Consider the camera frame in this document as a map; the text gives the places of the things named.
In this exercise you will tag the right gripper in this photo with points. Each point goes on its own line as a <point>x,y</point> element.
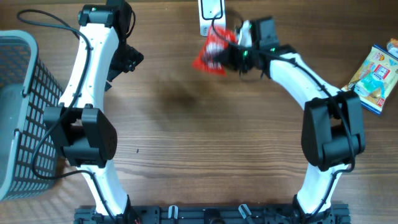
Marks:
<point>229,58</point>

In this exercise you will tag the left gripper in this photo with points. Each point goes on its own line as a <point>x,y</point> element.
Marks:
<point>134,57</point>

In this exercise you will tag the red candy bag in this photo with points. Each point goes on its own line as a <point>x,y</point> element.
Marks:
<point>214,45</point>

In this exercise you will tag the small teal tissue pack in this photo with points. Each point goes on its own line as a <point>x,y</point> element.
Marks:
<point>369,85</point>

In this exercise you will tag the cream wet wipes pack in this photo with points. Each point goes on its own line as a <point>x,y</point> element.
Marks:
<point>381,63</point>

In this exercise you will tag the small orange box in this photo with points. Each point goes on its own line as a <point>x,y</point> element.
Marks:
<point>392,47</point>

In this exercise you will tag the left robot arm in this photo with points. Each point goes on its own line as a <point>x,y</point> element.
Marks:
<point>77,125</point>

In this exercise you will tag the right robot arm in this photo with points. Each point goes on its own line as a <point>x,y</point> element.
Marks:
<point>333,128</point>

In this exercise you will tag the white barcode scanner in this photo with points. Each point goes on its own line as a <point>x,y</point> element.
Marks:
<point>211,10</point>

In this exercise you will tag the grey plastic shopping basket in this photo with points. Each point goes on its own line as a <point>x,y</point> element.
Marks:
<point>27,88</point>

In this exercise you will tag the black mounting rail base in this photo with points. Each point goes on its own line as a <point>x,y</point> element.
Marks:
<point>274,213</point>

